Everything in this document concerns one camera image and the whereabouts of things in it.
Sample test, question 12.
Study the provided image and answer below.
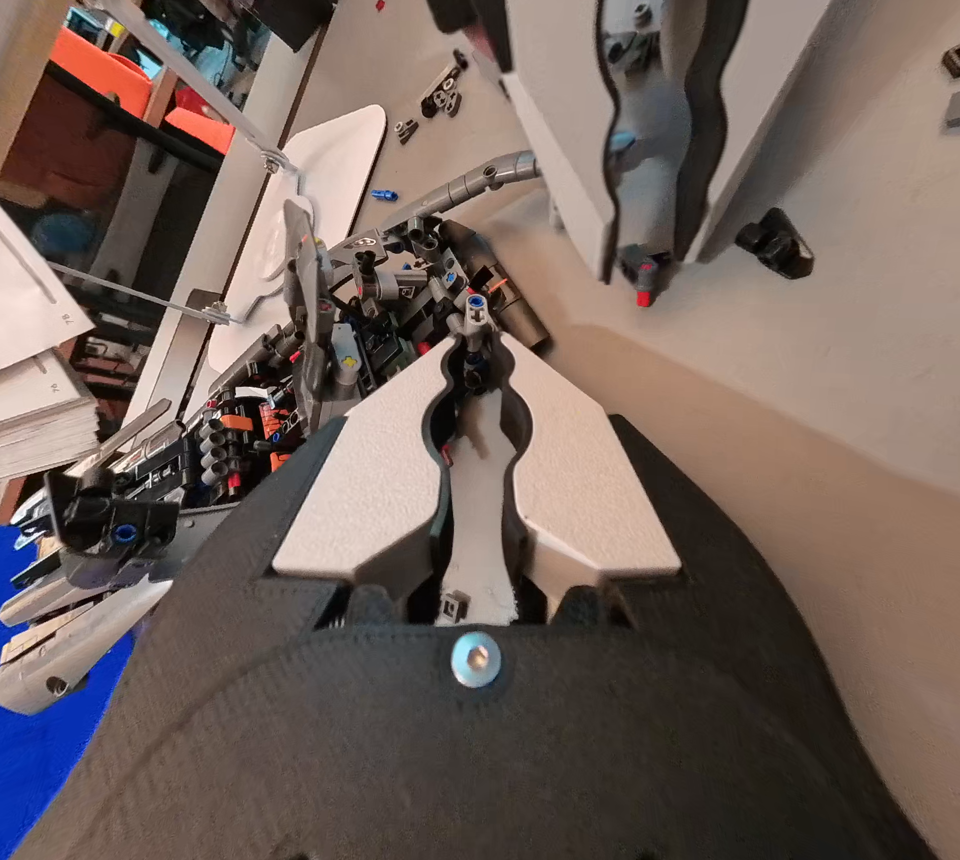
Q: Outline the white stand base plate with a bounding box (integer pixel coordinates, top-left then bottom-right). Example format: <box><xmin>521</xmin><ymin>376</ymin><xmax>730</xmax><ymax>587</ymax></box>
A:
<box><xmin>206</xmin><ymin>104</ymin><xmax>387</xmax><ymax>373</ymax></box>

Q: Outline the orange storage bin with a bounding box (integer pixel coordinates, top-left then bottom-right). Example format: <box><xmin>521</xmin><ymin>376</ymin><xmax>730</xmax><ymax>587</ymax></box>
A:
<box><xmin>163</xmin><ymin>106</ymin><xmax>230</xmax><ymax>154</ymax></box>
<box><xmin>46</xmin><ymin>26</ymin><xmax>153</xmax><ymax>120</ymax></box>

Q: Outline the grey desk leg panel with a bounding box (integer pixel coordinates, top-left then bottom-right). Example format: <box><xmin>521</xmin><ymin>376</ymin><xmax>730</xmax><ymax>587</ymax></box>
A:
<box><xmin>123</xmin><ymin>147</ymin><xmax>290</xmax><ymax>426</ymax></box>

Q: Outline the grey lego connector red pin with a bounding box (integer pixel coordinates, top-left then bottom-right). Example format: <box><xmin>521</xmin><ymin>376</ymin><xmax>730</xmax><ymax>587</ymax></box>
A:
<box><xmin>617</xmin><ymin>243</ymin><xmax>671</xmax><ymax>310</ymax></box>

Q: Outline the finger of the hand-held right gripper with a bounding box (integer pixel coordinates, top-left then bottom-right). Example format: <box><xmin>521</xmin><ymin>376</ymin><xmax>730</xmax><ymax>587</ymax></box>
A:
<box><xmin>480</xmin><ymin>0</ymin><xmax>640</xmax><ymax>285</ymax></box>
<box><xmin>636</xmin><ymin>0</ymin><xmax>894</xmax><ymax>266</ymax></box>

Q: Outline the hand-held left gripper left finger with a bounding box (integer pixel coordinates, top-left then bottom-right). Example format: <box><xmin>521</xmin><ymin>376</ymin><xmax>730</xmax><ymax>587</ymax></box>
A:
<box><xmin>272</xmin><ymin>337</ymin><xmax>465</xmax><ymax>622</ymax></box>

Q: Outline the curved grey lego arch assembly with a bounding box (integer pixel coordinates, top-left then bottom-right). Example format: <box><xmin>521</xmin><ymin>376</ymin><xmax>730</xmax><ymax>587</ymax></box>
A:
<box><xmin>386</xmin><ymin>151</ymin><xmax>543</xmax><ymax>231</ymax></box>

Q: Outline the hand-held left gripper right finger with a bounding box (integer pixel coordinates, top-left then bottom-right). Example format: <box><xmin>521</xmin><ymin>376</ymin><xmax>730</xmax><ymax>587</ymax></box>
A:
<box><xmin>493</xmin><ymin>336</ymin><xmax>684</xmax><ymax>622</ymax></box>

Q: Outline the lego instruction booklet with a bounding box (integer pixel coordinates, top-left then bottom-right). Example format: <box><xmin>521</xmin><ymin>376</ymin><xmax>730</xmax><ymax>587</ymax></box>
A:
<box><xmin>0</xmin><ymin>203</ymin><xmax>104</xmax><ymax>480</ymax></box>

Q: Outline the blue plastic bin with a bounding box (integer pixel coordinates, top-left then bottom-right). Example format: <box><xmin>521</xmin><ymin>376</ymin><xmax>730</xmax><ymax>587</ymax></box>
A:
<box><xmin>0</xmin><ymin>522</ymin><xmax>140</xmax><ymax>857</ymax></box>

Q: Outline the beige shelf post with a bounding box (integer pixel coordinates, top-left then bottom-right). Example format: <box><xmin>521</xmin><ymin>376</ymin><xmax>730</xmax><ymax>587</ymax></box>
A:
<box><xmin>0</xmin><ymin>0</ymin><xmax>121</xmax><ymax>159</ymax></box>

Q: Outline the grey black lego car model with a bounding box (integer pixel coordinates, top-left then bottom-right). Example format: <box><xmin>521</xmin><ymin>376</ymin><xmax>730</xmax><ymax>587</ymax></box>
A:
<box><xmin>0</xmin><ymin>196</ymin><xmax>552</xmax><ymax>718</ymax></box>

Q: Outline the black lego wedge piece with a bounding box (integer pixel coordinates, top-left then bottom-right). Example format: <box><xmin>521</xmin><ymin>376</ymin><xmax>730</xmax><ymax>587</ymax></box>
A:
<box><xmin>735</xmin><ymin>207</ymin><xmax>816</xmax><ymax>281</ymax></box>

